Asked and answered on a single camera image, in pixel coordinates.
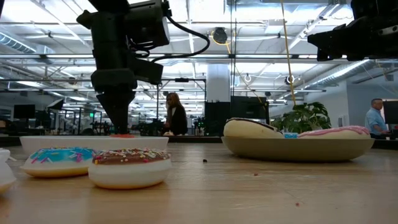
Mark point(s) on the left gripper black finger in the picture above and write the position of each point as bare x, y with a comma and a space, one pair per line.
113, 109
126, 109

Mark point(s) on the small red-iced donut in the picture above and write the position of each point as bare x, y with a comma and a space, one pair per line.
122, 136

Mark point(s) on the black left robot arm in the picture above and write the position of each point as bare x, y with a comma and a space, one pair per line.
146, 25

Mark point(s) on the round white plate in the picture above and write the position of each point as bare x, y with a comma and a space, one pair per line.
62, 141

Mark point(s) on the small white-iced donut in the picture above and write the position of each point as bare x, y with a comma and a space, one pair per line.
6, 174

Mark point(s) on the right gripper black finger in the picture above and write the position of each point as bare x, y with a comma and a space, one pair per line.
332, 52
329, 37

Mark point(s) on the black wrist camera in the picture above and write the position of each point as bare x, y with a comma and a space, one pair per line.
149, 71
373, 7

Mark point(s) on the black aluminium table frame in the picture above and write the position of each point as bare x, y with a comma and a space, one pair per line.
192, 139

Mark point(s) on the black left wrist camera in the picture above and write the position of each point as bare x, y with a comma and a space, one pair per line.
149, 71

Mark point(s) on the green potted plant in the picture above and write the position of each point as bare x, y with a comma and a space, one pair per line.
306, 118

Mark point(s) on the large pink-iced donut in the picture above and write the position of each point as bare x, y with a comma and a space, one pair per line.
335, 133

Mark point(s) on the black background rig frame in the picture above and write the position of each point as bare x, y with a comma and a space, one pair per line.
157, 105

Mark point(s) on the black computer monitor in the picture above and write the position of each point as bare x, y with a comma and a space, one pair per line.
391, 112
24, 112

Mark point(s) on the grey-beige shallow bowl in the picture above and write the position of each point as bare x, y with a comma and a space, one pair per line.
295, 151

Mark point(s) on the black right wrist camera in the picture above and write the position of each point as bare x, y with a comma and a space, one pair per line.
373, 7

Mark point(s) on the small chocolate sprinkle donut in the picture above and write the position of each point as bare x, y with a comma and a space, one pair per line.
129, 174

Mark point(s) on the large chocolate-iced donut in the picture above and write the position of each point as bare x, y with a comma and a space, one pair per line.
248, 129

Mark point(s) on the large blue-iced donut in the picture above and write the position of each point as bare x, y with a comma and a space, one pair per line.
290, 136

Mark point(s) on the small blue-iced sprinkle donut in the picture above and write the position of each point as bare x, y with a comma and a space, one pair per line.
53, 168

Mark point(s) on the white square pillar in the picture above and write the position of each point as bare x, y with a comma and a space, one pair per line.
218, 84

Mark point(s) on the person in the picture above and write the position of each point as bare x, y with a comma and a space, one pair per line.
374, 119
178, 119

